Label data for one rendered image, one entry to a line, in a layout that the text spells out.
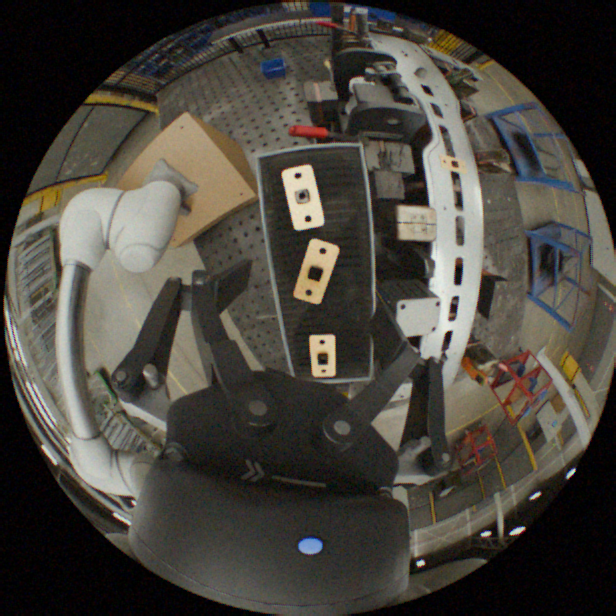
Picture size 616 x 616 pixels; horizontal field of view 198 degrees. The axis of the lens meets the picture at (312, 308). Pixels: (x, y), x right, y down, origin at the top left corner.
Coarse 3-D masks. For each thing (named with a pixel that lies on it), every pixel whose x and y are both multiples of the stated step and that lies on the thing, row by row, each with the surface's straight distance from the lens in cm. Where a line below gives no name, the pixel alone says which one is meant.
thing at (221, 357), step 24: (192, 288) 13; (192, 312) 13; (216, 312) 11; (216, 336) 9; (216, 360) 8; (240, 360) 8; (240, 384) 7; (240, 408) 6; (264, 408) 6; (264, 432) 6
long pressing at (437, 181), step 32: (416, 64) 79; (416, 96) 62; (448, 96) 72; (448, 128) 61; (448, 192) 52; (480, 192) 60; (448, 224) 51; (480, 224) 58; (448, 256) 52; (480, 256) 59; (448, 288) 54; (448, 320) 59; (448, 352) 66; (448, 384) 78
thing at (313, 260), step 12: (312, 240) 26; (312, 252) 27; (336, 252) 27; (312, 264) 27; (324, 264) 27; (300, 276) 27; (312, 276) 26; (324, 276) 27; (300, 288) 28; (312, 288) 28; (324, 288) 28; (312, 300) 28
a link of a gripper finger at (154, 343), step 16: (176, 288) 13; (160, 304) 12; (176, 304) 13; (144, 320) 11; (160, 320) 10; (176, 320) 14; (144, 336) 10; (160, 336) 9; (128, 352) 9; (144, 352) 9; (160, 352) 10; (128, 368) 8; (160, 368) 10; (112, 384) 8; (128, 384) 8; (144, 384) 8; (128, 400) 8
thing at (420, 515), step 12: (468, 468) 776; (432, 480) 750; (468, 480) 770; (408, 492) 743; (420, 492) 742; (456, 492) 753; (468, 492) 764; (480, 492) 775; (408, 504) 736; (420, 504) 737; (432, 504) 737; (444, 504) 745; (456, 504) 754; (468, 504) 763; (420, 516) 735; (444, 516) 746; (420, 528) 738
